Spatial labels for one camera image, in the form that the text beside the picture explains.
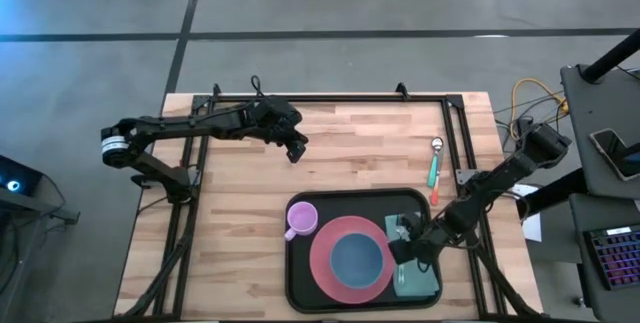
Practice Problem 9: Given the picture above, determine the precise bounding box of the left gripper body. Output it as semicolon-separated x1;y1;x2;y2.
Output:
254;96;309;144

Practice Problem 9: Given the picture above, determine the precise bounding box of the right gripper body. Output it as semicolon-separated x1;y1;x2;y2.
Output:
409;222;449;264

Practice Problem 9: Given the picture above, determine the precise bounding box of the metal fork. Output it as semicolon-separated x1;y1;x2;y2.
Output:
395;225;409;285

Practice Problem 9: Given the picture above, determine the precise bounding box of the blue bowl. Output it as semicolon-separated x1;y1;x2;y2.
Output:
329;232;385;290

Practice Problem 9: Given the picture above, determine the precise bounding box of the teal handled metal spoon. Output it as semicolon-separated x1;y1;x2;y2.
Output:
426;136;446;190

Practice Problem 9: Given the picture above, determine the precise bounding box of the pink ribbed mug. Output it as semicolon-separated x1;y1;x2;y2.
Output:
283;201;320;242

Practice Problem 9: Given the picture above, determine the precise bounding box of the pink round plate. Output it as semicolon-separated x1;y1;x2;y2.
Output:
308;215;397;305

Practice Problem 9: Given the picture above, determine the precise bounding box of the black plastic tray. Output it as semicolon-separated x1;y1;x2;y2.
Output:
284;187;444;314

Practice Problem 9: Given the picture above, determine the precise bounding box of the white paper sheet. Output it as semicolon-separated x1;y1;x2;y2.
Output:
509;182;544;244

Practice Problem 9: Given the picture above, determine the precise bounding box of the black pole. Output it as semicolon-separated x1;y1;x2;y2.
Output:
581;27;640;85
516;167;589;220

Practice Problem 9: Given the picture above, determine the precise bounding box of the grey side table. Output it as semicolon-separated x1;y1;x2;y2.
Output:
568;192;640;322
559;64;640;200

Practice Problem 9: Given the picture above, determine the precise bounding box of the backlit keyboard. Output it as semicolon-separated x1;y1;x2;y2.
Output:
583;224;640;292

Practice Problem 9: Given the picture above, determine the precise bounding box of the black smartphone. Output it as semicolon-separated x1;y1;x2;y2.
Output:
588;127;640;182

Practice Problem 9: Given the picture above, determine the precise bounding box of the black device blue light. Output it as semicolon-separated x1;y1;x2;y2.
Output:
0;154;82;227

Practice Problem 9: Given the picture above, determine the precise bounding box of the orange handled knife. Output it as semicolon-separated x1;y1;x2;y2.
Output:
429;150;447;207

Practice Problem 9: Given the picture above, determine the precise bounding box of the black looped cable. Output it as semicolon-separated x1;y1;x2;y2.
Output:
249;74;267;100

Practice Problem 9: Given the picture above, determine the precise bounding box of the black aluminium table frame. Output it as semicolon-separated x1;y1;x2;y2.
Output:
119;82;546;322

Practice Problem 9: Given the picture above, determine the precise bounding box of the grey metal bracket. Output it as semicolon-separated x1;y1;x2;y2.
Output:
455;167;477;187

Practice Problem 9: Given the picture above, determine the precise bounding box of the yellow cable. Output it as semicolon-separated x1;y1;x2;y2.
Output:
509;77;570;140

